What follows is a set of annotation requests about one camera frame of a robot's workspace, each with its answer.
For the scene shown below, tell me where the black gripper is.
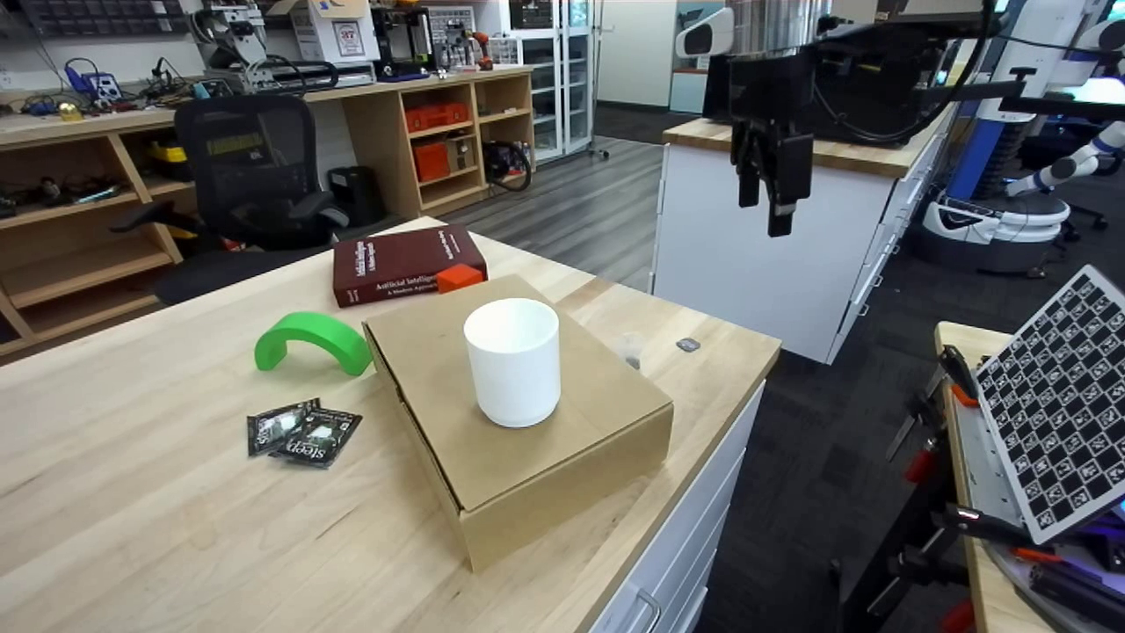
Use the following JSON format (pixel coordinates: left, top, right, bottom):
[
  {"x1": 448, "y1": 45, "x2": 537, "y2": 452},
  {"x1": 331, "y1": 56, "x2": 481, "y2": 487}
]
[{"x1": 728, "y1": 52, "x2": 820, "y2": 242}]

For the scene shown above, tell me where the white counter with wood top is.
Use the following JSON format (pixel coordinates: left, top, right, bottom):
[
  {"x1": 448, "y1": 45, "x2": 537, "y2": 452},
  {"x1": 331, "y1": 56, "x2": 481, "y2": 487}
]
[{"x1": 649, "y1": 109, "x2": 957, "y2": 370}]

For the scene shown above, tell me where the black equipment box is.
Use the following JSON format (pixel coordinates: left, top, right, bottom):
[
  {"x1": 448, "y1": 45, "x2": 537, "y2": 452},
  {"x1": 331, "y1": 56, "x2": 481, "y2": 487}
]
[{"x1": 814, "y1": 21, "x2": 944, "y2": 152}]

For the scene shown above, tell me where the white mobile robot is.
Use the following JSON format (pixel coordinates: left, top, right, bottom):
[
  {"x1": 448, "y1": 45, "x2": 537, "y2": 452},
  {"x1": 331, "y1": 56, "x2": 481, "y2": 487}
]
[{"x1": 920, "y1": 72, "x2": 1125, "y2": 249}]

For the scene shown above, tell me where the white glass door cabinet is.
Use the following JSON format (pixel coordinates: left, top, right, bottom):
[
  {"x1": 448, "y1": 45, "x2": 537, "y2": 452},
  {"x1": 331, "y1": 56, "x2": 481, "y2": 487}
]
[{"x1": 507, "y1": 0, "x2": 598, "y2": 165}]

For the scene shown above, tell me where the black bag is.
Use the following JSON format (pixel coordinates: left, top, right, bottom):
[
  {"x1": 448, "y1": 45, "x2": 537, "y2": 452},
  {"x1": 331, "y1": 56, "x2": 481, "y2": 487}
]
[{"x1": 481, "y1": 138, "x2": 537, "y2": 198}]

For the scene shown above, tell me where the white ceramic mug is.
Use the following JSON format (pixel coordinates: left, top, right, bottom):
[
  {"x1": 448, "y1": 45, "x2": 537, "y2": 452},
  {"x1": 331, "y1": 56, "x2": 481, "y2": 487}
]
[{"x1": 462, "y1": 294, "x2": 565, "y2": 431}]

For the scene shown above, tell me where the orange block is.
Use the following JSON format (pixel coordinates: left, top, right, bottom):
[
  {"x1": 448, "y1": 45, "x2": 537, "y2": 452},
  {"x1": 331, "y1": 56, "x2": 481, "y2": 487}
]
[{"x1": 431, "y1": 260, "x2": 490, "y2": 299}]

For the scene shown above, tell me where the orange storage bin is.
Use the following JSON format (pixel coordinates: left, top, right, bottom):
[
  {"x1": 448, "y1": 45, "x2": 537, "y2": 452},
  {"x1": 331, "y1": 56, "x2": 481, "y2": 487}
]
[
  {"x1": 406, "y1": 131, "x2": 477, "y2": 185},
  {"x1": 404, "y1": 91, "x2": 474, "y2": 132}
]

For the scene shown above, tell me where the flat brown cardboard box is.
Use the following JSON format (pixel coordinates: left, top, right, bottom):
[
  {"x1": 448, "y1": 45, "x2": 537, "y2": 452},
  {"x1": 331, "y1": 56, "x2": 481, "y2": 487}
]
[{"x1": 361, "y1": 273, "x2": 677, "y2": 576}]

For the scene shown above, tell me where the black stand with red clamps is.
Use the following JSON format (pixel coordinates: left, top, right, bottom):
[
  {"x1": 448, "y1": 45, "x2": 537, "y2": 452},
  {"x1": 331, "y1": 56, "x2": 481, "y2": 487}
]
[{"x1": 837, "y1": 343, "x2": 1125, "y2": 633}]

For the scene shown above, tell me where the checkered calibration board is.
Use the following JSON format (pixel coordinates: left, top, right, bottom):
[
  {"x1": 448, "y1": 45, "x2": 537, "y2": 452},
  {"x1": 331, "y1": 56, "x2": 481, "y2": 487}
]
[{"x1": 969, "y1": 260, "x2": 1125, "y2": 547}]

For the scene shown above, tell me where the white workbench cabinet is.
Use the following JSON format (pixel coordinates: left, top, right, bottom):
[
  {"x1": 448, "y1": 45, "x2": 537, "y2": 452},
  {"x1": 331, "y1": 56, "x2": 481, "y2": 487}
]
[{"x1": 581, "y1": 370, "x2": 773, "y2": 633}]

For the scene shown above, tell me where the maroon hardcover book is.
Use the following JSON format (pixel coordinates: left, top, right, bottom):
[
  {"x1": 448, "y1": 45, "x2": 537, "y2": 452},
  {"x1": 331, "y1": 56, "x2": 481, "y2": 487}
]
[{"x1": 331, "y1": 221, "x2": 493, "y2": 311}]

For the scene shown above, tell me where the black 3D printer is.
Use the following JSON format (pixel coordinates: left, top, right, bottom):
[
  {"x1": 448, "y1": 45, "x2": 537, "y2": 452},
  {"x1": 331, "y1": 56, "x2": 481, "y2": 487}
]
[{"x1": 369, "y1": 2, "x2": 440, "y2": 85}]

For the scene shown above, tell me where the green curved plastic piece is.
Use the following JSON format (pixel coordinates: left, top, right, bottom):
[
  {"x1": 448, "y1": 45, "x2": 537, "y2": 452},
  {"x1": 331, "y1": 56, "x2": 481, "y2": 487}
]
[{"x1": 251, "y1": 306, "x2": 375, "y2": 381}]

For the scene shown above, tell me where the black tea packet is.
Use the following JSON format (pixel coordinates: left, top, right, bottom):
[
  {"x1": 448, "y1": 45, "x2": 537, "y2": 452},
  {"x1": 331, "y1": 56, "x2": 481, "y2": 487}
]
[
  {"x1": 272, "y1": 403, "x2": 367, "y2": 472},
  {"x1": 242, "y1": 398, "x2": 328, "y2": 459}
]

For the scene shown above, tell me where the black office chair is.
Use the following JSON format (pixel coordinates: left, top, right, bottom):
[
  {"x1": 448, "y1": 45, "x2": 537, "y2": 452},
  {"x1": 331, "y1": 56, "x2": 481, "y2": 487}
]
[{"x1": 112, "y1": 89, "x2": 358, "y2": 255}]

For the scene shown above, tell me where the wooden shelf desk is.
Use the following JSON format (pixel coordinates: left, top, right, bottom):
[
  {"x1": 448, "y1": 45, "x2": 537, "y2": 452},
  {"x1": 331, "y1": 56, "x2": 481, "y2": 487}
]
[{"x1": 0, "y1": 68, "x2": 537, "y2": 362}]

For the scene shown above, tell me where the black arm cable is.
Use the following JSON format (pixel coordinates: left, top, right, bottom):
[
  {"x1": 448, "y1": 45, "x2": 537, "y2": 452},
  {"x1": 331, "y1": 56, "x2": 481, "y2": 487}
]
[{"x1": 806, "y1": 0, "x2": 1001, "y2": 118}]

